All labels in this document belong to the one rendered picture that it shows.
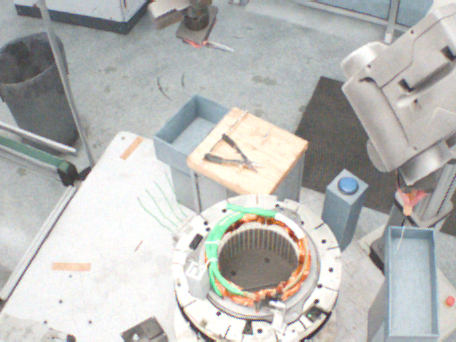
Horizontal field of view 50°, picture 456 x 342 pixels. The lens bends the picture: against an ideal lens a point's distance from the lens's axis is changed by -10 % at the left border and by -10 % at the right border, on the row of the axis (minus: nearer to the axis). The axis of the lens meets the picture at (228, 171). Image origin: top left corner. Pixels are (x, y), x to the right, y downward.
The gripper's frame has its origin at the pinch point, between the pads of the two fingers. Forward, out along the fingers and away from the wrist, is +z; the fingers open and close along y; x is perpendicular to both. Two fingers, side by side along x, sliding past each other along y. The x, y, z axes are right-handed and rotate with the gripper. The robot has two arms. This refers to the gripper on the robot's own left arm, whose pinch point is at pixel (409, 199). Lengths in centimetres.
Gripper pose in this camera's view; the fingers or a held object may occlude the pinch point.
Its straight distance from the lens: 98.3
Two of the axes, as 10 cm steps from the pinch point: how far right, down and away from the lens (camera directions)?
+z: 1.2, 6.7, 7.3
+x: 9.9, 0.0, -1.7
